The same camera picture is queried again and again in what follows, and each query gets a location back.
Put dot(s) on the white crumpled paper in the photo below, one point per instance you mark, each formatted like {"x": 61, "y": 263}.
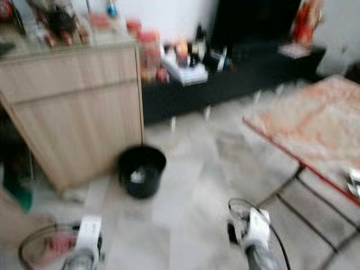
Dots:
{"x": 354, "y": 183}

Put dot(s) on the dark black green object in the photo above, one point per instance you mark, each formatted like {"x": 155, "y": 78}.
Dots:
{"x": 14, "y": 163}

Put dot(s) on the long black TV console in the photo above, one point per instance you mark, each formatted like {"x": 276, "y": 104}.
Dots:
{"x": 247, "y": 81}

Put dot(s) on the small red object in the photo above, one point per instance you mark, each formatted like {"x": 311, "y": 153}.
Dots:
{"x": 64, "y": 246}

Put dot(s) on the white paper stack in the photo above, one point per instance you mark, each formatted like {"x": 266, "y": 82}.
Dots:
{"x": 185, "y": 73}

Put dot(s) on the white black box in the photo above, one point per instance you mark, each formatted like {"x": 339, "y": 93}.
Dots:
{"x": 219, "y": 58}

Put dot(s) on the pink booklet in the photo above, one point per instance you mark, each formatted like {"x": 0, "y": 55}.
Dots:
{"x": 294, "y": 50}

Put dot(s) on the light wood cabinet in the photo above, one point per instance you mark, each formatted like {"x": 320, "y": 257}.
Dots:
{"x": 79, "y": 115}

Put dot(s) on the large red lid snack jar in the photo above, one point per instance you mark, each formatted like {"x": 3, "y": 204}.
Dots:
{"x": 149, "y": 56}

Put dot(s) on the grey square box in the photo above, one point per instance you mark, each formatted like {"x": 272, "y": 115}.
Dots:
{"x": 343, "y": 59}

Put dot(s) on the black flat television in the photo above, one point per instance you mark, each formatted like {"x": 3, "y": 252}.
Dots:
{"x": 256, "y": 21}

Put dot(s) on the black remote control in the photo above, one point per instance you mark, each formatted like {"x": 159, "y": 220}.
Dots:
{"x": 5, "y": 49}

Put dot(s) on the red gold figurine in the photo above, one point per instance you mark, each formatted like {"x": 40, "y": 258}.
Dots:
{"x": 308, "y": 22}

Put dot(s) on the red lid plastic jar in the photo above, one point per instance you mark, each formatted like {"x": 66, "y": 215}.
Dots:
{"x": 134, "y": 26}

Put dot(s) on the round red ornament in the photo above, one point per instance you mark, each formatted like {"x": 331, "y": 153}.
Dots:
{"x": 5, "y": 10}

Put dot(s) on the blue topped bottle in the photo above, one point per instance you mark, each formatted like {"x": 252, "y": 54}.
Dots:
{"x": 111, "y": 8}

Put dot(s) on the dark bottle cluster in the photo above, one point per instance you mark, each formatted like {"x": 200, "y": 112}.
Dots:
{"x": 62, "y": 22}

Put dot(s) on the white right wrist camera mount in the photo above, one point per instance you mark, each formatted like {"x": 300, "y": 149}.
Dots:
{"x": 257, "y": 228}

